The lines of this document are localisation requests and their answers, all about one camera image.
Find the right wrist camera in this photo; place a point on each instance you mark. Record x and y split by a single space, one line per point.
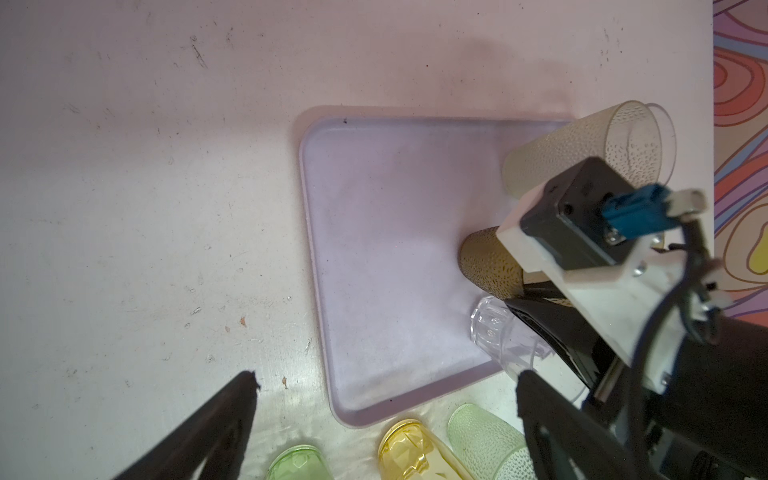
616 253

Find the yellow glass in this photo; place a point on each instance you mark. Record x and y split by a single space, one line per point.
409 450

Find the clear glass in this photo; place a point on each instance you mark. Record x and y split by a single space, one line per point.
516 348
668 139

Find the pale green small glass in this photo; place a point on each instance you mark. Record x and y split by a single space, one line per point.
487 446

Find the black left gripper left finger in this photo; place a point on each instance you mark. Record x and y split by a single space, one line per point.
211 442

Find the olive dark glass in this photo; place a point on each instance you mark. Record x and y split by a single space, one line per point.
486 263

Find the bright green glass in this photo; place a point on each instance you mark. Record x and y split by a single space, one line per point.
300 462

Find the lavender rectangular plastic tray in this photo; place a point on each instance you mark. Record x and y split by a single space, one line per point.
388 202

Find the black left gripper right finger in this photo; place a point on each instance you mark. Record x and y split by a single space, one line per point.
565 442

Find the large pale green glass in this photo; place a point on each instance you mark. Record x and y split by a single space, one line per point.
626 136

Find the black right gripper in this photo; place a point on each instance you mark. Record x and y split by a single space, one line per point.
715 404

